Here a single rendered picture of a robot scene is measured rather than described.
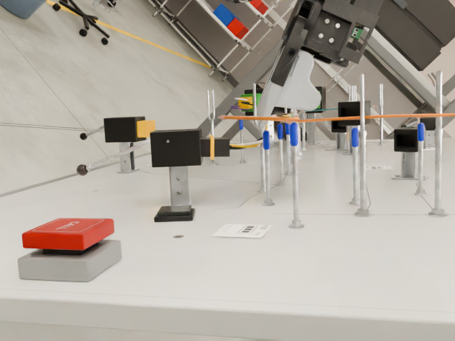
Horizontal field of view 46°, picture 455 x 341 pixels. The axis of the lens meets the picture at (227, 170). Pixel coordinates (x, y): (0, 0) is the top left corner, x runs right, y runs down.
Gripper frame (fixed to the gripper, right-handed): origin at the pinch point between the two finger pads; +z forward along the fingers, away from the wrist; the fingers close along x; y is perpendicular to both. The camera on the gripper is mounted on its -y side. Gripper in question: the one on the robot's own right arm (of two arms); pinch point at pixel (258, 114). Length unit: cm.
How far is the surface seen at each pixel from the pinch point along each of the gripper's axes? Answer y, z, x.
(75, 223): -10.8, 12.9, -19.5
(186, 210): -3.4, 12.1, -4.4
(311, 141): 20, 2, 77
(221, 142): -2.6, 4.6, 1.4
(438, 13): 40, -44, 91
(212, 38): -68, -78, 825
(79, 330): -10.9, 39.0, 14.7
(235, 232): 1.6, 10.8, -10.9
